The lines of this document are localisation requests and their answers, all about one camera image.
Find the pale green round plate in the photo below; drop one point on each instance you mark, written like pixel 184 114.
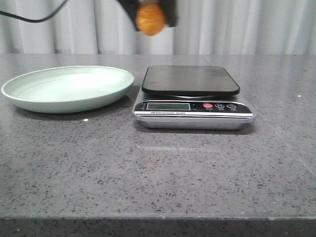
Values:
pixel 68 89

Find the white pleated curtain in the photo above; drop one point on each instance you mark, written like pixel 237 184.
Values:
pixel 218 27

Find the black silver kitchen scale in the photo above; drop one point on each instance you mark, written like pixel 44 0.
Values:
pixel 191 97

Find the orange corn cob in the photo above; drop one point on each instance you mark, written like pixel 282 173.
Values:
pixel 150 18

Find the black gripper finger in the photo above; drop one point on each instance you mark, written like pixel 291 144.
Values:
pixel 130 7
pixel 169 8

